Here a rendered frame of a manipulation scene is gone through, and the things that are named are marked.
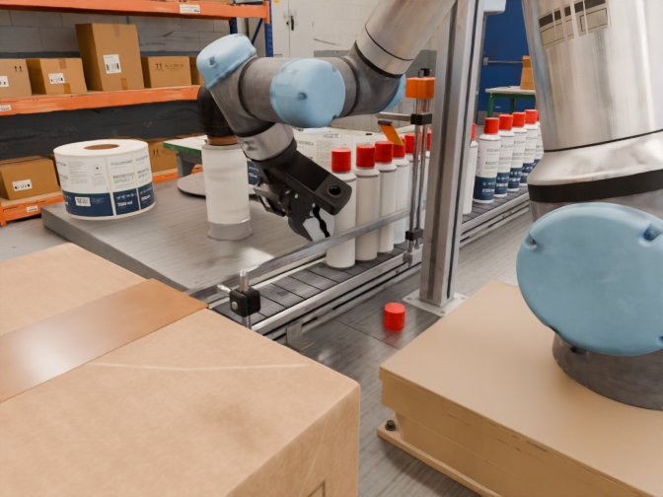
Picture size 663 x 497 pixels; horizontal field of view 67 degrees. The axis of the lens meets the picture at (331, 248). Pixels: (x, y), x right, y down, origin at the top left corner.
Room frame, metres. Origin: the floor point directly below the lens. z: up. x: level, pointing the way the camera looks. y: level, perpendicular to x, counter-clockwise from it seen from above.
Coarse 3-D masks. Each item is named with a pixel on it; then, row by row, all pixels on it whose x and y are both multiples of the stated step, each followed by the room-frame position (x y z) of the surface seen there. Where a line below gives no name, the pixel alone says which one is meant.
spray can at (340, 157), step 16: (336, 160) 0.80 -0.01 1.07; (336, 176) 0.79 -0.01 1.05; (352, 176) 0.80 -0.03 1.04; (352, 192) 0.80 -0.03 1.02; (352, 208) 0.80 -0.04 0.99; (336, 224) 0.79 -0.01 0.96; (352, 224) 0.80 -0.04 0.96; (352, 240) 0.80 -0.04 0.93; (336, 256) 0.79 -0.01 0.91; (352, 256) 0.80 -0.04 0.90
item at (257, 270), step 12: (384, 216) 0.84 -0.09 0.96; (396, 216) 0.85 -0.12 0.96; (360, 228) 0.78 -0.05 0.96; (372, 228) 0.80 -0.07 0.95; (324, 240) 0.72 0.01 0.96; (336, 240) 0.73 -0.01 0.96; (348, 240) 0.75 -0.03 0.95; (288, 252) 0.67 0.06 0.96; (300, 252) 0.67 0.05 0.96; (312, 252) 0.69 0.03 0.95; (264, 264) 0.63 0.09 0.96; (276, 264) 0.64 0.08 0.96; (228, 276) 0.59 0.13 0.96; (252, 276) 0.61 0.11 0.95; (192, 288) 0.55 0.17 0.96; (204, 288) 0.55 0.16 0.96
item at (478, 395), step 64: (448, 320) 0.54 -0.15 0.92; (512, 320) 0.54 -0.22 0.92; (384, 384) 0.44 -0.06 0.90; (448, 384) 0.41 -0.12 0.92; (512, 384) 0.41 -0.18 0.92; (576, 384) 0.41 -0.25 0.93; (448, 448) 0.39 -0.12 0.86; (512, 448) 0.35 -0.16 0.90; (576, 448) 0.33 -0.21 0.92; (640, 448) 0.33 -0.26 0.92
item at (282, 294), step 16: (480, 208) 1.15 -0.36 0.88; (384, 256) 0.85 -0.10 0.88; (304, 272) 0.78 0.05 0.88; (320, 272) 0.78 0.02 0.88; (336, 272) 0.78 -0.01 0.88; (352, 272) 0.78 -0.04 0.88; (272, 288) 0.72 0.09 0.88; (288, 288) 0.72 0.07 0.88; (304, 288) 0.72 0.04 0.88; (320, 288) 0.72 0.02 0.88; (224, 304) 0.66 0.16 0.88; (272, 304) 0.66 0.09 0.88; (288, 304) 0.66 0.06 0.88; (240, 320) 0.61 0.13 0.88; (256, 320) 0.61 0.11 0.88
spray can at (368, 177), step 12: (360, 156) 0.83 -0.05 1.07; (372, 156) 0.83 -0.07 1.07; (360, 168) 0.83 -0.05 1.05; (372, 168) 0.83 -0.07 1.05; (360, 180) 0.82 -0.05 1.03; (372, 180) 0.82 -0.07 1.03; (360, 192) 0.82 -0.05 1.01; (372, 192) 0.82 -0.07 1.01; (360, 204) 0.82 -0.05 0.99; (372, 204) 0.82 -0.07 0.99; (360, 216) 0.82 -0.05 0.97; (372, 216) 0.82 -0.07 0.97; (360, 240) 0.82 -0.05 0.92; (372, 240) 0.82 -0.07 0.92; (360, 252) 0.82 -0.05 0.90; (372, 252) 0.82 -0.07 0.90
